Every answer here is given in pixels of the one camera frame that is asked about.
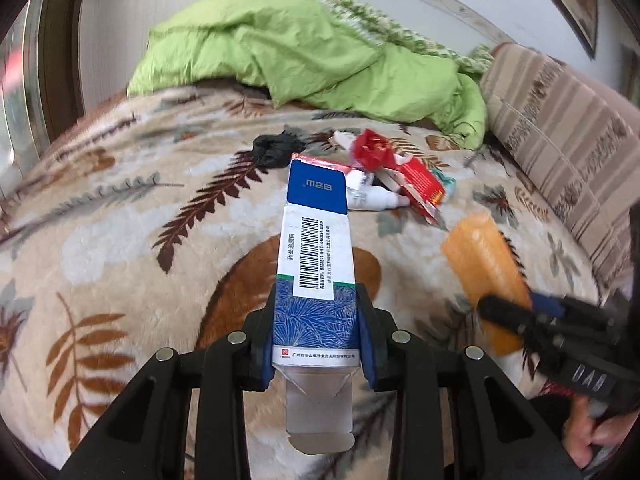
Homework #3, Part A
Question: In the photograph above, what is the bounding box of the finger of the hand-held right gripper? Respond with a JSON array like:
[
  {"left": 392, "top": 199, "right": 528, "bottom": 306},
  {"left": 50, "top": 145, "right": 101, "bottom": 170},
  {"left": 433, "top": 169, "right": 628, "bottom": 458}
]
[
  {"left": 477, "top": 294, "right": 539, "bottom": 341},
  {"left": 530, "top": 292, "right": 607, "bottom": 327}
]

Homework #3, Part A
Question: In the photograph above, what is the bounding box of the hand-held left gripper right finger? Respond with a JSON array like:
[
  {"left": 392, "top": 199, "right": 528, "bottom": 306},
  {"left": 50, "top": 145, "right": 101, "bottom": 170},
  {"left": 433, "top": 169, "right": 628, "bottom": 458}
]
[{"left": 356, "top": 285, "right": 583, "bottom": 480}]

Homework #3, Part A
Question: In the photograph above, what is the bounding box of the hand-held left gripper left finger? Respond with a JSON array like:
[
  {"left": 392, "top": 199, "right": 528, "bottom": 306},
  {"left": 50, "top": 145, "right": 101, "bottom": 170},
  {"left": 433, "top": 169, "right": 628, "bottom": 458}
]
[{"left": 59, "top": 285, "right": 278, "bottom": 480}]

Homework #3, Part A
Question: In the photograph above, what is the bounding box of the orange comb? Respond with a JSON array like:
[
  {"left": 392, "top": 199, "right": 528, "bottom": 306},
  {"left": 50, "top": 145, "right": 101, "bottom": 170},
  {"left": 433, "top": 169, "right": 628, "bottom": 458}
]
[{"left": 441, "top": 210, "right": 533, "bottom": 358}]

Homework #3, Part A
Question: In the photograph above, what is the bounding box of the blue medicine box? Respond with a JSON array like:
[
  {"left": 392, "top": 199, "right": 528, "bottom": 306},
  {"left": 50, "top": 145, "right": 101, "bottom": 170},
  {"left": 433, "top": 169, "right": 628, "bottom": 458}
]
[{"left": 270, "top": 156, "right": 363, "bottom": 456}]

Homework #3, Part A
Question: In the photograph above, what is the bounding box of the white plastic bottle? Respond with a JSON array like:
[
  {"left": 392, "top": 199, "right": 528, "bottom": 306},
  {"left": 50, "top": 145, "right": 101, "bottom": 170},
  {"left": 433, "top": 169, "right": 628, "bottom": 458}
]
[{"left": 346, "top": 185, "right": 410, "bottom": 211}]

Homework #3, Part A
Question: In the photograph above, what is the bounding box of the person's right hand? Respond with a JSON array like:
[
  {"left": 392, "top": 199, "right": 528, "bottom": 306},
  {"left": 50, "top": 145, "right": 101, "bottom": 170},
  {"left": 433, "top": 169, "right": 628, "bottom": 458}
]
[{"left": 562, "top": 395, "right": 640, "bottom": 461}]

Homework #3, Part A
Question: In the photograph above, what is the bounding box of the striped brown cushion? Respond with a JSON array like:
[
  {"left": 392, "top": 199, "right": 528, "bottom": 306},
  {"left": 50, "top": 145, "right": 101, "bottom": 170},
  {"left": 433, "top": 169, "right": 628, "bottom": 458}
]
[{"left": 479, "top": 42, "right": 640, "bottom": 286}]

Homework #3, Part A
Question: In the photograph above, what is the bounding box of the leaf print blanket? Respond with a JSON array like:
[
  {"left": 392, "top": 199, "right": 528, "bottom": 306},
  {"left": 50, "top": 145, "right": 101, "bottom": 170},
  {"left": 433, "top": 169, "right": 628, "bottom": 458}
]
[{"left": 0, "top": 80, "right": 616, "bottom": 480}]

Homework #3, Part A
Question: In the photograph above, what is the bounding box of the red white flat box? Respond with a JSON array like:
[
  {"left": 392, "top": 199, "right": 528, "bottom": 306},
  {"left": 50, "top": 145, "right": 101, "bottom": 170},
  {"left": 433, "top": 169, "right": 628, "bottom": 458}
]
[{"left": 291, "top": 152, "right": 357, "bottom": 175}]

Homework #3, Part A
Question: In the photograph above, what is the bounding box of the black cloth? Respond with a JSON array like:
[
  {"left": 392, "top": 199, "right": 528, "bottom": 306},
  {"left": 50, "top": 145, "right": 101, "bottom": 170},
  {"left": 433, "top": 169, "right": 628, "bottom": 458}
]
[{"left": 250, "top": 130, "right": 301, "bottom": 170}]

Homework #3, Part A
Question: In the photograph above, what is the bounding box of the red crumpled wrapper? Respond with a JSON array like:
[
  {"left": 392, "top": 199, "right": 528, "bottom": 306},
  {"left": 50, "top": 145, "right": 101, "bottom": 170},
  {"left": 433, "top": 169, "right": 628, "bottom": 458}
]
[{"left": 350, "top": 128, "right": 401, "bottom": 171}]

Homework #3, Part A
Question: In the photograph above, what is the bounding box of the green quilt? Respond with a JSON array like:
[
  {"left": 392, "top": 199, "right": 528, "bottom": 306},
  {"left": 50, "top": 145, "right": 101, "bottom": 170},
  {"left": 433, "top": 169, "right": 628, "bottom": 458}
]
[{"left": 127, "top": 0, "right": 488, "bottom": 150}]

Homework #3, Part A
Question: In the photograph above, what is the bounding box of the green white patterned cloth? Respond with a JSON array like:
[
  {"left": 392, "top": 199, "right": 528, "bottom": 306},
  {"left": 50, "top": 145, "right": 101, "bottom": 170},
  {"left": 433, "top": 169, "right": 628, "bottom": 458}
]
[{"left": 312, "top": 0, "right": 493, "bottom": 73}]

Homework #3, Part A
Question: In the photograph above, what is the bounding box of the brown wooden window frame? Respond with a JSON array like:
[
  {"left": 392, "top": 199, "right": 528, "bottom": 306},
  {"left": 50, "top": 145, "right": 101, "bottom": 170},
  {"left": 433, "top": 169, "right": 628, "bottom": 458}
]
[{"left": 39, "top": 0, "right": 101, "bottom": 147}]

